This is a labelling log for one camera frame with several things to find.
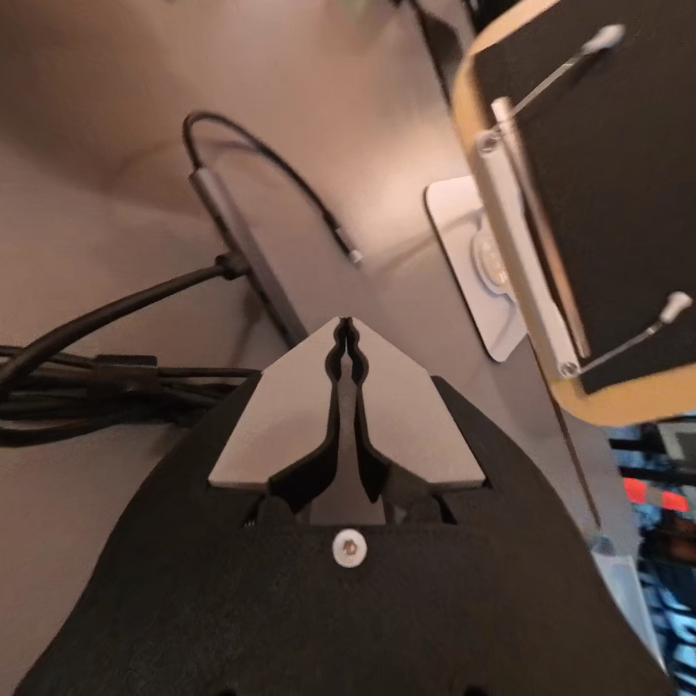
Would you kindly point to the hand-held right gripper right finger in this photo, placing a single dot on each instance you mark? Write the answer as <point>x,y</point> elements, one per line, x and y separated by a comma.
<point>424,429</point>

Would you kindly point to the red striped barrier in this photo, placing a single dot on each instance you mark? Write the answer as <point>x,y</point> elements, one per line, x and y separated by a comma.
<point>652,495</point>

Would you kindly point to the grey usb hub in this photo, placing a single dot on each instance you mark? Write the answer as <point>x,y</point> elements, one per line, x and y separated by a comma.
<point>274,299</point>

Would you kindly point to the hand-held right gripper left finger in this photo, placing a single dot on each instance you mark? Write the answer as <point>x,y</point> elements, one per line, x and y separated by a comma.
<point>272,429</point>

